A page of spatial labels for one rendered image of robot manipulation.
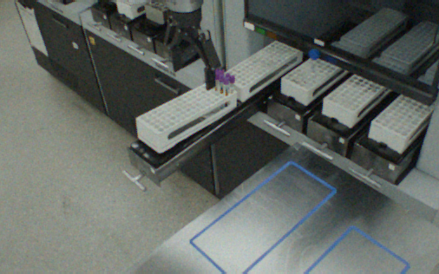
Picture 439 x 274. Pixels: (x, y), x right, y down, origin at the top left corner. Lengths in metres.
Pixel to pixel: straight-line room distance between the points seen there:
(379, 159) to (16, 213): 1.73
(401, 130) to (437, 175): 0.16
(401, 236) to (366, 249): 0.09
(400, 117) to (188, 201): 1.19
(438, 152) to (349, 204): 0.30
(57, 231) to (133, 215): 0.35
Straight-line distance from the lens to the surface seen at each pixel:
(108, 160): 2.44
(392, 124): 1.26
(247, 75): 1.38
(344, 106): 1.29
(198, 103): 1.26
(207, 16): 1.58
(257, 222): 1.03
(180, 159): 1.23
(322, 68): 1.42
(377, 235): 1.05
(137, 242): 2.06
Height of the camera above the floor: 1.65
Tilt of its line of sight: 42 degrees down
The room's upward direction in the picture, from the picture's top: 5 degrees counter-clockwise
